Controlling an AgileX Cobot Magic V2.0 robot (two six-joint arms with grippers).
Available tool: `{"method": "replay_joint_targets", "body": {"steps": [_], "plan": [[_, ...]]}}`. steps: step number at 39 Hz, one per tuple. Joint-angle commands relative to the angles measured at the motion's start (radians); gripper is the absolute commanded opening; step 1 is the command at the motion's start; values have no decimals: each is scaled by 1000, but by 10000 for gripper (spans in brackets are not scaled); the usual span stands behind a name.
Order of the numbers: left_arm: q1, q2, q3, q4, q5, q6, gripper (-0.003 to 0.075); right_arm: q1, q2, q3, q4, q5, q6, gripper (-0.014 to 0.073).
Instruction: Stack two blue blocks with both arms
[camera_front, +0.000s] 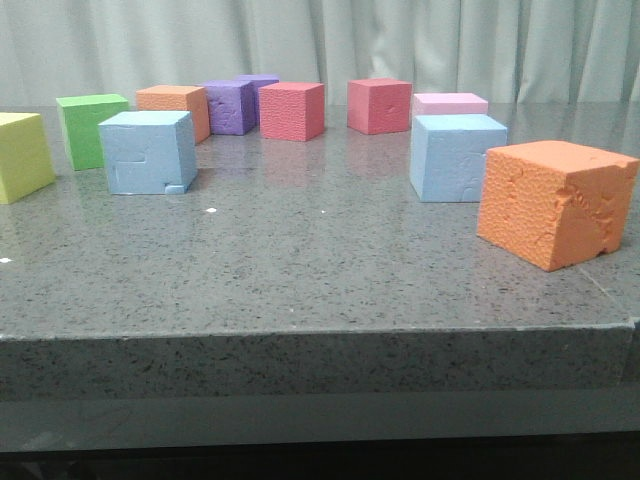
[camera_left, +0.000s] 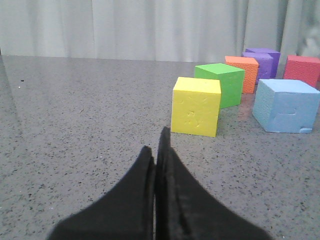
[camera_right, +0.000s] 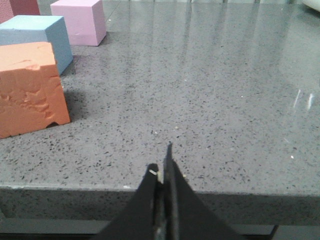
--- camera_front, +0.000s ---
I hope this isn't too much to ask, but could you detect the green foam cube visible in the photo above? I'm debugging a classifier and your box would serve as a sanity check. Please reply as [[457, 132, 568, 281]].
[[56, 94, 130, 171]]

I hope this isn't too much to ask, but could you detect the rear orange foam cube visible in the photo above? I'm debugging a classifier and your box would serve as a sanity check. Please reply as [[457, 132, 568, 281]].
[[135, 85, 211, 143]]

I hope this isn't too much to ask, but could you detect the rear purple foam cube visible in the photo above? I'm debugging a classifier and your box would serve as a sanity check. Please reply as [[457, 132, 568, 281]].
[[235, 74, 280, 124]]

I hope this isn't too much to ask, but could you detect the large front orange foam cube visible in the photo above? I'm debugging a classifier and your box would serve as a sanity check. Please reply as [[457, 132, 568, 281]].
[[477, 140, 639, 271]]

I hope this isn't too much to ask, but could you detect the light blue foam cube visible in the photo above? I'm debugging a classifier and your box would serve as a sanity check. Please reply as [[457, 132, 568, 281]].
[[409, 114, 508, 203], [98, 110, 197, 195]]

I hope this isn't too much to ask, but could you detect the smooth red foam cube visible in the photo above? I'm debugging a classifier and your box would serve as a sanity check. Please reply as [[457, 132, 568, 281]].
[[347, 78, 413, 135]]

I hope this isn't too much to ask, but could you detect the pink foam cube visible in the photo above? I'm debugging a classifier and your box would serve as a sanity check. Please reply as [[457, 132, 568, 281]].
[[411, 92, 489, 119]]

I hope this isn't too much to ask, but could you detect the purple foam cube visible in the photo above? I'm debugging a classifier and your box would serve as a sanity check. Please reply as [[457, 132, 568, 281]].
[[200, 80, 256, 136], [235, 74, 280, 124]]

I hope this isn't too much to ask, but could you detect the yellow-green foam cube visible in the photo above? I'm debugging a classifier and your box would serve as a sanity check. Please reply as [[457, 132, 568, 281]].
[[1, 112, 56, 204]]

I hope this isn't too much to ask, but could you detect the textured red foam cube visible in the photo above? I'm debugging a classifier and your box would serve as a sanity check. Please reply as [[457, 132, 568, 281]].
[[259, 82, 325, 141]]

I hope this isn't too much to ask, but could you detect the front purple foam cube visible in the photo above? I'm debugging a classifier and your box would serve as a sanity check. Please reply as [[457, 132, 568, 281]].
[[200, 80, 256, 136]]

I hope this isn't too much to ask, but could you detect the grey-green curtain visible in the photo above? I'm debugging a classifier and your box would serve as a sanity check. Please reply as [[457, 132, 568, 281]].
[[1, 1, 639, 106]]

